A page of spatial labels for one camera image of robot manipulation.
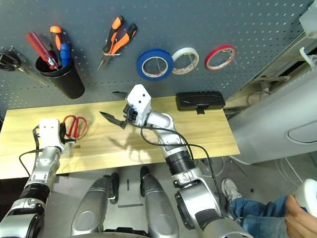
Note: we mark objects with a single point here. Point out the bystander hand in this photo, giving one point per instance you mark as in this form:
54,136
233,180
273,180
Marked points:
299,223

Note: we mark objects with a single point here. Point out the white handheld device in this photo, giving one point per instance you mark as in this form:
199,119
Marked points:
308,193

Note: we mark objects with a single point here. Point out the dark grey metal pegboard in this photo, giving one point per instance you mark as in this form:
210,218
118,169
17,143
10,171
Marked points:
198,24

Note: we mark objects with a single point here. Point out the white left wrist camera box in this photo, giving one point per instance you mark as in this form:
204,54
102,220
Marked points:
49,134

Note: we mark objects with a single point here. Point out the white sneaker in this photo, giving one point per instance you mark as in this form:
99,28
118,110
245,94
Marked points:
230,189

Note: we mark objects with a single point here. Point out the black robot waist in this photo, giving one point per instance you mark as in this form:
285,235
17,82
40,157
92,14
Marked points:
123,233

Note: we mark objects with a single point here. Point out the white tape roll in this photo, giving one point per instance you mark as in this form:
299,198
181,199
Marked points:
183,71

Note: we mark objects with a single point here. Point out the silver robot leg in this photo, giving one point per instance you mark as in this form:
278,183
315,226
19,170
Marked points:
158,208
91,208

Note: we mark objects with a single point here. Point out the black plastic tool case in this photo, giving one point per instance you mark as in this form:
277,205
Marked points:
198,99

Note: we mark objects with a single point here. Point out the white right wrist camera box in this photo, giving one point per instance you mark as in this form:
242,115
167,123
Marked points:
140,99

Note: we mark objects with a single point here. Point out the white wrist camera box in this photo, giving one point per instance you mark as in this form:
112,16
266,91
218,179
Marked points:
49,134
140,99

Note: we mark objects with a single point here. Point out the white wall bracket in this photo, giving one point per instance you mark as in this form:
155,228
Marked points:
308,58

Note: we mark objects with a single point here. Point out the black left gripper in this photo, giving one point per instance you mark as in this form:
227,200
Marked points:
62,134

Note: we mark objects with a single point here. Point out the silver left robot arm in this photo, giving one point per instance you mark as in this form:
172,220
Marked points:
42,168

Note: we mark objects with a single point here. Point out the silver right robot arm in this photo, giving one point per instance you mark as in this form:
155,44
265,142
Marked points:
183,158

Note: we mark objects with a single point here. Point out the large white machine housing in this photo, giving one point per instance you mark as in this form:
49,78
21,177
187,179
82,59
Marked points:
272,124

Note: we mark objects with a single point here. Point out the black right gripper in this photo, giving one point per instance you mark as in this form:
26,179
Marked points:
131,115

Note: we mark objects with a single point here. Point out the black tool cup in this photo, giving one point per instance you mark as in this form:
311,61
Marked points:
67,84

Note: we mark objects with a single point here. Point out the silver robot left leg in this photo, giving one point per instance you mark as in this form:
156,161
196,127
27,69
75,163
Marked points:
91,208

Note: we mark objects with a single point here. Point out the silver robot right leg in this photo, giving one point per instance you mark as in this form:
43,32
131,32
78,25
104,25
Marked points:
158,208

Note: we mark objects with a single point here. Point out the translucent white box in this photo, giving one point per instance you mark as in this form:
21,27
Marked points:
309,22

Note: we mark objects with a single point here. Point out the blue tape roll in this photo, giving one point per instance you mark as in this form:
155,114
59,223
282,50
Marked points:
141,64

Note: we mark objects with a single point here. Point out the red tape roll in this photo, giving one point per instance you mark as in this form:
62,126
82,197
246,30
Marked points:
207,60

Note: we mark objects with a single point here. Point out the person leg in jeans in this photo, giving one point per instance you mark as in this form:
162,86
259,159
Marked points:
260,213

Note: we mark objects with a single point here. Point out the orange black long-nose pliers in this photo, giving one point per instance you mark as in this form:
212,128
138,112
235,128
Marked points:
119,42

